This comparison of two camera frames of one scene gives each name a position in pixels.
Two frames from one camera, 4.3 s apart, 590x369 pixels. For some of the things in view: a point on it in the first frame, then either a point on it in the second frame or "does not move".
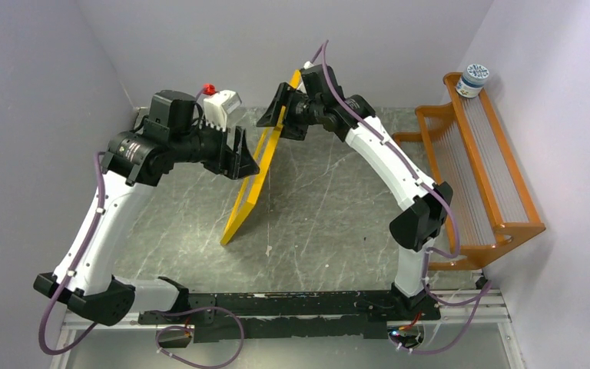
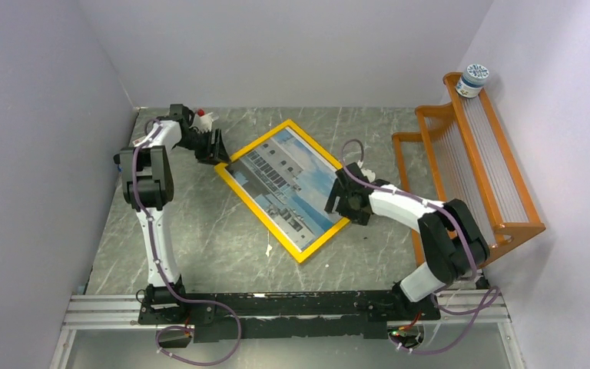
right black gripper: (286, 96) to (356, 217)
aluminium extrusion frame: (486, 309) does not move
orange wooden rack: (472, 157) does not move
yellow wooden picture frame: (295, 79) to (302, 257)
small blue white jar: (472, 81) does not move
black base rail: (293, 314) does not move
